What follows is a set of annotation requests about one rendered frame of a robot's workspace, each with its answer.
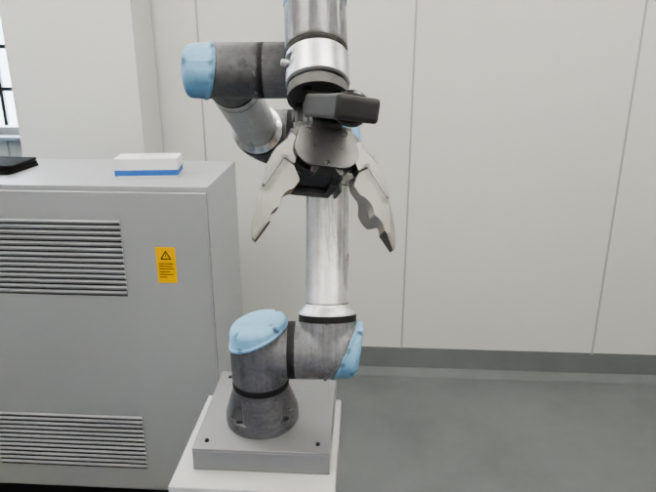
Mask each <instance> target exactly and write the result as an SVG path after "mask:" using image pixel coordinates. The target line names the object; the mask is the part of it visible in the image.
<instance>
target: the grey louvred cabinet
mask: <svg viewBox="0 0 656 492"><path fill-rule="evenodd" d="M36 160H37V163H38V166H35V167H32V168H29V169H25V170H22V171H19V172H16V173H14V174H11V175H0V492H169V488H168V487H169V484H170V482H171V480H172V478H173V475H174V473H175V471H176V469H177V466H178V464H179V462H180V460H181V457H182V455H183V453H184V451H185V448H186V446H187V444H188V441H189V439H190V437H191V435H192V432H193V430H194V428H195V426H196V423H197V421H198V419H199V417H200V414H201V412H202V410H203V408H204V405H205V403H206V401H207V399H208V397H209V395H213V394H214V392H215V389H216V386H217V384H218V381H219V379H220V377H221V375H222V372H223V371H225V372H231V362H230V351H229V349H228V345H229V330H230V327H231V326H232V324H233V323H234V322H235V321H236V320H237V319H238V318H240V317H241V316H242V297H241V277H240V258H239V237H238V218H237V198H236V178H235V162H234V161H182V162H183V171H182V173H181V174H180V175H179V177H178V178H132V179H115V174H114V162H113V160H93V159H36Z"/></svg>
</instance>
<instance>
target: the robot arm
mask: <svg viewBox="0 0 656 492"><path fill-rule="evenodd" d="M346 6H347V0H284V1H283V8H284V23H285V42H213V41H208V42H202V43H189V44H187V45H186V46H185V47H184V49H183V53H182V60H181V72H182V80H183V85H184V90H185V92H186V94H187V95H188V96H189V97H191V98H193V99H204V100H205V101H208V100H209V99H212V100H213V101H214V102H215V104H216V105H217V107H218V108H219V110H220V111H221V113H222V114H223V116H224V117H225V119H226V120H227V122H228V123H229V125H230V126H231V132H232V136H233V139H234V141H235V142H236V144H237V145H238V146H239V148H240V149H241V150H243V151H244V152H245V153H246V154H248V155H249V156H251V157H253V158H255V159H257V160H259V161H261V162H264V163H266V170H265V175H264V179H263V183H262V186H261V188H260V191H259V194H258V197H257V201H256V205H255V208H254V212H253V216H252V222H251V234H252V240H253V241H254V242H255V243H256V241H257V240H258V239H259V237H260V236H261V235H262V233H263V232H264V231H265V229H266V228H267V226H268V225H269V223H270V221H269V219H270V216H271V215H272V214H273V213H275V212H276V210H277V209H278V207H279V205H280V200H281V198H283V197H284V196H286V195H289V194H291V195H301V196H306V197H307V303H306V305H305V306H304V307H303V308H302V309H301V310H300V311H299V321H288V318H287V317H286V315H285V314H284V313H283V312H282V311H277V310H276V309H261V310H256V311H252V312H249V313H247V314H245V315H243V316H241V317H240V318H238V319H237V320H236V321H235V322H234V323H233V324H232V326H231V327H230V330H229V345H228V349H229V351H230V362H231V375H232V391H231V395H230V398H229V401H228V405H227V408H226V420H227V424H228V426H229V428H230V429H231V430H232V431H233V432H234V433H236V434H238V435H240V436H242V437H245V438H249V439H269V438H274V437H277V436H279V435H281V434H283V433H285V432H287V431H289V430H290V429H291V428H292V427H293V426H295V425H296V423H297V421H298V418H299V406H298V401H297V399H296V397H295V394H294V393H293V391H292V388H291V386H290V384H289V379H296V380H332V381H335V380H339V379H351V378H353V377H354V376H355V375H356V373H357V370H358V365H359V359H360V354H361V346H362V335H363V322H362V321H359V320H356V311H355V310H354V309H353V308H352V307H351V306H350V305H349V192H350V194H351V195H352V197H353V198H354V199H355V201H356V202H357V205H358V212H357V216H358V218H359V220H360V222H361V223H362V225H363V226H364V227H365V228H366V229H373V228H377V229H378V232H379V234H380V235H379V237H380V238H381V240H382V241H383V243H384V244H385V246H386V247H387V248H388V250H389V252H392V251H393V250H394V249H395V230H394V223H393V217H392V212H391V207H390V202H389V194H388V191H387V187H386V184H385V181H384V177H383V174H382V171H381V169H380V167H379V165H378V163H377V162H376V160H375V159H374V158H373V157H372V156H371V154H370V153H369V152H367V151H366V150H365V148H364V147H363V146H362V143H361V136H360V129H359V126H360V125H362V123H366V124H376V123H377V122H378V117H379V110H380V101H379V100H378V99H373V98H366V96H365V95H364V94H363V93H361V92H359V91H357V90H349V84H350V82H349V54H348V38H347V14H346ZM267 99H287V102H288V104H289V105H290V106H291V107H292V108H293V109H272V108H271V107H269V105H268V102H267Z"/></svg>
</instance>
